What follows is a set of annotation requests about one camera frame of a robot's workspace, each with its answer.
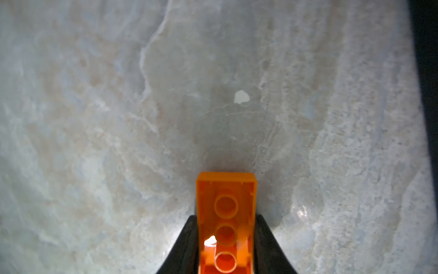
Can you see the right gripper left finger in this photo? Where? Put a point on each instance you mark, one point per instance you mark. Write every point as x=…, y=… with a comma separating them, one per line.
x=183, y=256

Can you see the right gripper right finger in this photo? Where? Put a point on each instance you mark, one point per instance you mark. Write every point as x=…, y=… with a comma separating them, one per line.
x=269, y=258

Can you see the orange 2x4 brick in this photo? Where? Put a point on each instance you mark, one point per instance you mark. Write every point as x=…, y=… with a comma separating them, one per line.
x=226, y=209

